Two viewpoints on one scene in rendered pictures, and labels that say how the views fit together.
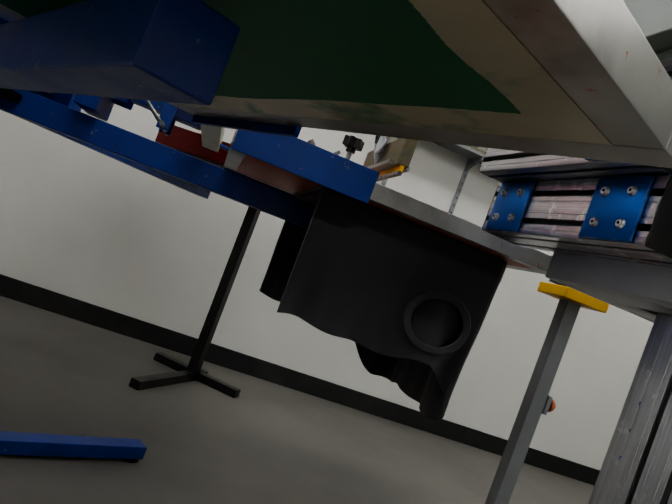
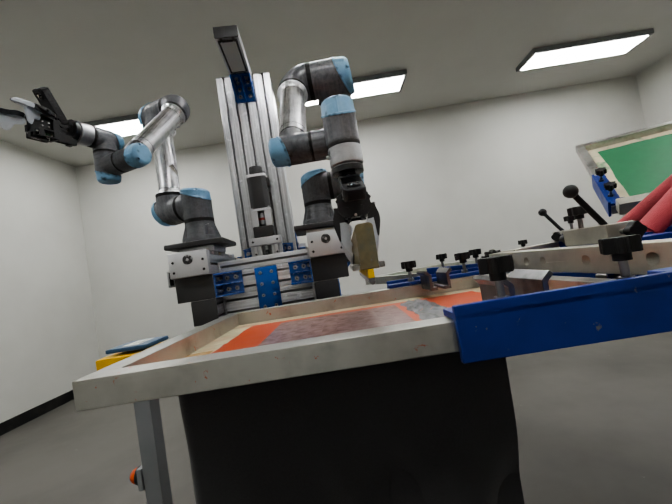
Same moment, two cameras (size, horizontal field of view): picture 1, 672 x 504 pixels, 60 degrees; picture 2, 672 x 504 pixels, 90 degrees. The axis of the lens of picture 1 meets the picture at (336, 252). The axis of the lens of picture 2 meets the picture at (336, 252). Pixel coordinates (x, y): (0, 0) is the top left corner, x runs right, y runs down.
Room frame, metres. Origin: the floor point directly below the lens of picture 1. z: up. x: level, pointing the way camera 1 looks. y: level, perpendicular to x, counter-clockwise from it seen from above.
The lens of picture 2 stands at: (2.22, 0.08, 1.08)
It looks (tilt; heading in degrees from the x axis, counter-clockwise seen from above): 2 degrees up; 193
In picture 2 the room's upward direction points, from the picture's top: 9 degrees counter-clockwise
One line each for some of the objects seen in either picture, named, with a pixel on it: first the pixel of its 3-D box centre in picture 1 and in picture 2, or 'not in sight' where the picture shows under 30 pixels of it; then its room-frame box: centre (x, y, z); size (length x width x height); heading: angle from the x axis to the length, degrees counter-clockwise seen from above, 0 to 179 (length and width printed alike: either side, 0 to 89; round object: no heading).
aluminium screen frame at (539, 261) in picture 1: (371, 207); (366, 313); (1.53, -0.05, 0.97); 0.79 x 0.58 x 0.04; 103
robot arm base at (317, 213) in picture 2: not in sight; (319, 214); (0.87, -0.29, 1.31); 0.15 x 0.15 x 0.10
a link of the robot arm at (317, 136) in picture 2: not in sight; (335, 142); (1.41, -0.08, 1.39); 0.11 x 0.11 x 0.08; 10
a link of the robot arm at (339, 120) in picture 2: not in sight; (340, 125); (1.50, -0.04, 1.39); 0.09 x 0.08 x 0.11; 10
